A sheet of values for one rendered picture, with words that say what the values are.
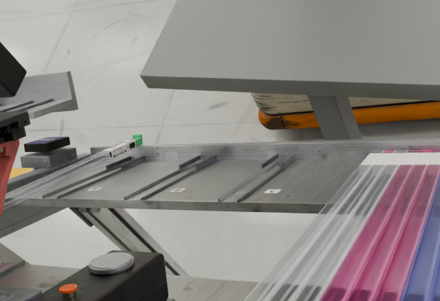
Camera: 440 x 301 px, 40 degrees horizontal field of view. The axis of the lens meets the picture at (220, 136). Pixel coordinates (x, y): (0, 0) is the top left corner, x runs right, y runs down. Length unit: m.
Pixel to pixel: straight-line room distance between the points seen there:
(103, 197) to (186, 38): 0.57
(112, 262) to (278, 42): 0.81
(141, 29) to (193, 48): 1.15
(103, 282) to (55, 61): 2.12
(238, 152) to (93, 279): 0.50
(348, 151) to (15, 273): 0.42
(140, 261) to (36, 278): 0.15
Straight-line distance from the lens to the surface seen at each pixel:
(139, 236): 1.08
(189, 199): 0.63
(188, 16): 1.23
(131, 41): 2.27
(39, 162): 0.85
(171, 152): 0.84
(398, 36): 1.04
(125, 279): 0.31
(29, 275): 0.48
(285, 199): 0.59
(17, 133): 0.62
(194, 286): 0.41
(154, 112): 1.97
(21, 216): 0.80
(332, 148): 0.76
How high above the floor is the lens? 1.34
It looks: 48 degrees down
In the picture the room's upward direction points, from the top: 32 degrees counter-clockwise
